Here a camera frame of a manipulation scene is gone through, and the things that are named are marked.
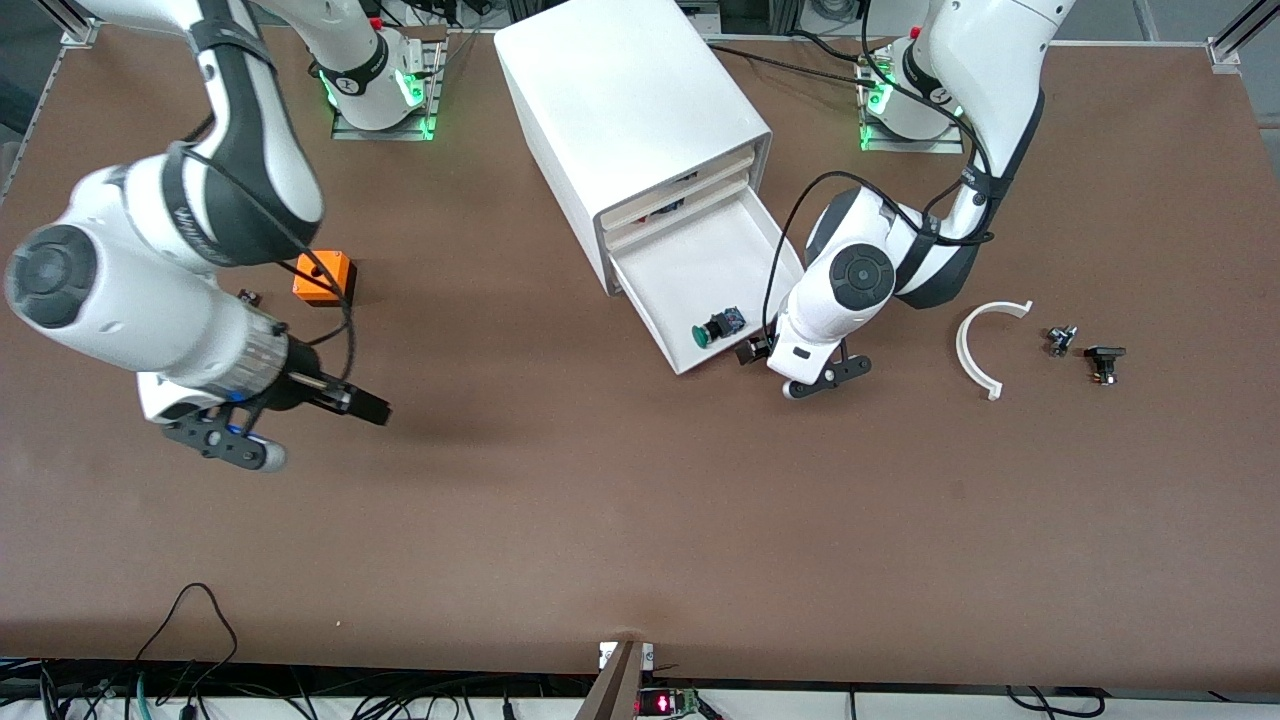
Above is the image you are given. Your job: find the orange box with hole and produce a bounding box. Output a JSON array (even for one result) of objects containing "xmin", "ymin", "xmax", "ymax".
[{"xmin": 292, "ymin": 250, "xmax": 358, "ymax": 308}]

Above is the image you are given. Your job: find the small black part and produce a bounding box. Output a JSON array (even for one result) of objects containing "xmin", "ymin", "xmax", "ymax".
[{"xmin": 1084, "ymin": 345, "xmax": 1128, "ymax": 388}]

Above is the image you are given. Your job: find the device with red display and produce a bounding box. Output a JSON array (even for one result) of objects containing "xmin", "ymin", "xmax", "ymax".
[{"xmin": 637, "ymin": 688, "xmax": 701, "ymax": 719}]

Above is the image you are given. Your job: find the aluminium frame corner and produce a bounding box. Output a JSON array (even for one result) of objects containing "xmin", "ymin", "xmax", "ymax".
[
  {"xmin": 1205, "ymin": 0, "xmax": 1280, "ymax": 67},
  {"xmin": 35, "ymin": 0, "xmax": 101, "ymax": 49}
]

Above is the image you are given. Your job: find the grey metal post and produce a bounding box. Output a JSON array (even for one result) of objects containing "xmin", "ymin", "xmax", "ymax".
[{"xmin": 575, "ymin": 640, "xmax": 656, "ymax": 720}]

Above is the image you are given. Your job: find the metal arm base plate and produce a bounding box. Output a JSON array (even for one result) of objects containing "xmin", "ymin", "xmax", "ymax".
[
  {"xmin": 330, "ymin": 40, "xmax": 446, "ymax": 142},
  {"xmin": 858, "ymin": 50, "xmax": 966, "ymax": 154}
]

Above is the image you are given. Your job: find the white bin with orange button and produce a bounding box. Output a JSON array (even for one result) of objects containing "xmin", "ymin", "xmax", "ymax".
[{"xmin": 603, "ymin": 146, "xmax": 755, "ymax": 238}]

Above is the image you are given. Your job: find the white curved plastic arc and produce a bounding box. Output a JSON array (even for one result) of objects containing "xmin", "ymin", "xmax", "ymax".
[{"xmin": 955, "ymin": 299, "xmax": 1035, "ymax": 401}]

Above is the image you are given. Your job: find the black looped cable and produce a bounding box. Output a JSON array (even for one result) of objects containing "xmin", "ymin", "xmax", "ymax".
[
  {"xmin": 135, "ymin": 583, "xmax": 239, "ymax": 691},
  {"xmin": 1005, "ymin": 685, "xmax": 1106, "ymax": 719}
]

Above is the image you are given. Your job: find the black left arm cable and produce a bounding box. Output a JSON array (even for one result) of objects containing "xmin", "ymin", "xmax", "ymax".
[{"xmin": 762, "ymin": 0, "xmax": 1001, "ymax": 346}]

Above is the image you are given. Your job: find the green push button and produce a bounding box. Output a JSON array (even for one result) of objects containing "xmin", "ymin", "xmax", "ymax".
[{"xmin": 692, "ymin": 308, "xmax": 746, "ymax": 349}]

